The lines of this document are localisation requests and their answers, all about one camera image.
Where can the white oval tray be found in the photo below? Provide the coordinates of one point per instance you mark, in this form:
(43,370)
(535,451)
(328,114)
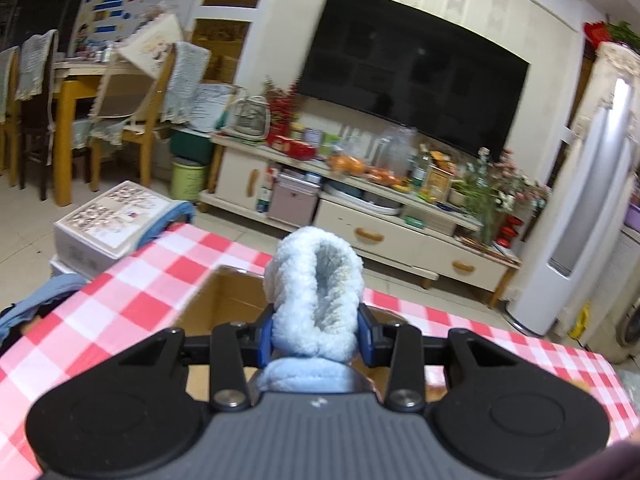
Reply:
(362,202)

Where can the dried flower bouquet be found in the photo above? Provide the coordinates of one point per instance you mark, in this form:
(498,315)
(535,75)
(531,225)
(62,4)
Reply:
(520,180)

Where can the green plastic bottle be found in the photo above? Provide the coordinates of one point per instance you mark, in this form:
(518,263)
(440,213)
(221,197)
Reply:
(421,172)

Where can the clear plastic bag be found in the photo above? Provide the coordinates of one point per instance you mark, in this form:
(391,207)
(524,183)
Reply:
(395,152)

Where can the cream TV cabinet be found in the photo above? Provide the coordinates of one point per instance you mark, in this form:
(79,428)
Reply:
(380,232)

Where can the red box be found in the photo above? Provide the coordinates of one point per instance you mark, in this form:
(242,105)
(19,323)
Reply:
(295,149)

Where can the dark chair with lace cover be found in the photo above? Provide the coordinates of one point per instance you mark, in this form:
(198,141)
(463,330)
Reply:
(37,65)

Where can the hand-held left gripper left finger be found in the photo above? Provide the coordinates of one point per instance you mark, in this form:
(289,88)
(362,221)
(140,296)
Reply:
(265,345)

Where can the wooden dining table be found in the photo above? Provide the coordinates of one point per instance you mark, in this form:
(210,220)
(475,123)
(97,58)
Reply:
(75,90)

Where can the wooden picture frame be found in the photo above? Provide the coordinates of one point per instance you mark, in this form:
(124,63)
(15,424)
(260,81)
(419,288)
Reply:
(439,184)

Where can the white patterned box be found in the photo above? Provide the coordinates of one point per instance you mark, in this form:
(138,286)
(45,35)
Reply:
(115,215)

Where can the wooden chair with grey cover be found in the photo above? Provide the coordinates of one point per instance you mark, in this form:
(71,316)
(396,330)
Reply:
(7,85)

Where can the potted green plant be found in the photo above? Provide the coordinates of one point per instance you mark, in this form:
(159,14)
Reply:
(480,205)

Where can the silver washing machine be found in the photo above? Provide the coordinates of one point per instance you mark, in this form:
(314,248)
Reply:
(631,325)

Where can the dark green bucket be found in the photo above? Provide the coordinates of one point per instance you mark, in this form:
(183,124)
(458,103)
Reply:
(190,147)

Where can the white tower air conditioner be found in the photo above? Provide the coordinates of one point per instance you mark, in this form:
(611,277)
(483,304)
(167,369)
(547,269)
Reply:
(575,220)

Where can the red checkered tablecloth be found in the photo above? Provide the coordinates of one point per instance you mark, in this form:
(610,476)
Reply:
(125,300)

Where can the red artificial flowers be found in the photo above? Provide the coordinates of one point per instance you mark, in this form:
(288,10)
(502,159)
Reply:
(597,32)

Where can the light green bin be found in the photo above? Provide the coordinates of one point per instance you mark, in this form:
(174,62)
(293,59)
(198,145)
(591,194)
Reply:
(190,180)

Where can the white framed glass container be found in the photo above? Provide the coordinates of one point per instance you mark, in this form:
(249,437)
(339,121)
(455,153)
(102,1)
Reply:
(252,120)

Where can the printed cushion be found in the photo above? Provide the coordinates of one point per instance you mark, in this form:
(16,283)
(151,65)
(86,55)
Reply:
(150,45)

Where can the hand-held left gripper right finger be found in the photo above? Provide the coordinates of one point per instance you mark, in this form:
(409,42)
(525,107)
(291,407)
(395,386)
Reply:
(369,342)

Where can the bag of oranges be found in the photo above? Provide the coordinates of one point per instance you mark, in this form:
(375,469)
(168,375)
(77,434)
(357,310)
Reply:
(385,177)
(347,165)

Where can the wooden chair with lace cover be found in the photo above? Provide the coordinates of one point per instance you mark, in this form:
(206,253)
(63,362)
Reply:
(185,85)

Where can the cardboard box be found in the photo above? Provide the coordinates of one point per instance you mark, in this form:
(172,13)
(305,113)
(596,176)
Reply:
(225,300)

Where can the red stand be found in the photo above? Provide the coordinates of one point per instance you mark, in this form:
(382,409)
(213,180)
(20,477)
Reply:
(508,232)

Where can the pink storage box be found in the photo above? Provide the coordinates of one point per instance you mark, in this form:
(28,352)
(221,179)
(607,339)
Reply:
(295,202)

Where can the red berry branches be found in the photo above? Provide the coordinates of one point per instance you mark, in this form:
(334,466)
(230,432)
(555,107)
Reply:
(280,107)

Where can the black television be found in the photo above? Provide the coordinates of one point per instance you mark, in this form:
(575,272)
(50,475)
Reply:
(410,70)

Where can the white paper sheet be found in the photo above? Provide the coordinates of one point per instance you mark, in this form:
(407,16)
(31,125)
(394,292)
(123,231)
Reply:
(212,107)

